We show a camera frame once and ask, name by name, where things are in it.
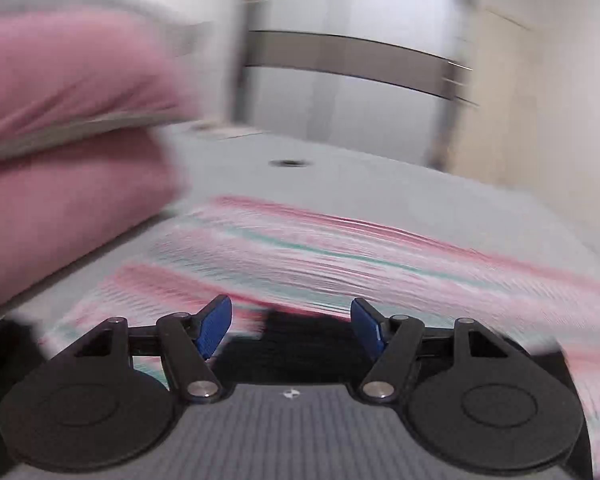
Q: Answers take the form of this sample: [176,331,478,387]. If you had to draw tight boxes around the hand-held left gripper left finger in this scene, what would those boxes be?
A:
[72,294,233,406]

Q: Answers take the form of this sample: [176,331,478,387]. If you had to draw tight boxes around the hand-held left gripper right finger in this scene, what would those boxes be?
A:
[350,297,511,405]

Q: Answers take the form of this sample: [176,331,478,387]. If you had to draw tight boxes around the black pants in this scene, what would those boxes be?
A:
[215,309,568,386]

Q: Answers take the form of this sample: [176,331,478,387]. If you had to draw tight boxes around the striped patterned blanket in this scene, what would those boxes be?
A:
[37,195,600,476]

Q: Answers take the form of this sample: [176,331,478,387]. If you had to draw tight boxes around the pink pillow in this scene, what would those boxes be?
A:
[0,7,201,166]
[0,125,191,316]

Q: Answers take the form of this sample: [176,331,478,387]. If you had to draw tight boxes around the cream door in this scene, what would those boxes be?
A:
[450,7,533,191]

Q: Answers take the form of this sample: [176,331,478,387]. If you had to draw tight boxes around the white and brown wardrobe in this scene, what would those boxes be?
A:
[232,0,483,171]

